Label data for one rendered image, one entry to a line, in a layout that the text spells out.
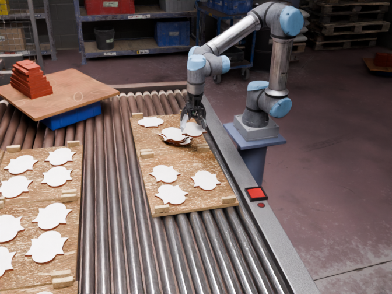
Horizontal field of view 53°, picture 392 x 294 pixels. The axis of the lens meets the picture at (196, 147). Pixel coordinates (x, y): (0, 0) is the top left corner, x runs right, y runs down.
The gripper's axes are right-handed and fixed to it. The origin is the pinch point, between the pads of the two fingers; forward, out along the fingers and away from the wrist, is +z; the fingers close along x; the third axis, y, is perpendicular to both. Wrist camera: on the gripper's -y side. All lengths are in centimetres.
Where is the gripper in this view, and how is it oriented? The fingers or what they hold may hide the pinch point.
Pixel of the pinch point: (192, 128)
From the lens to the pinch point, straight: 183.7
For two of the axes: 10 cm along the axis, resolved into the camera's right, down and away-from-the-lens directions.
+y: 2.2, 5.4, -8.1
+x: 9.7, -0.9, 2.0
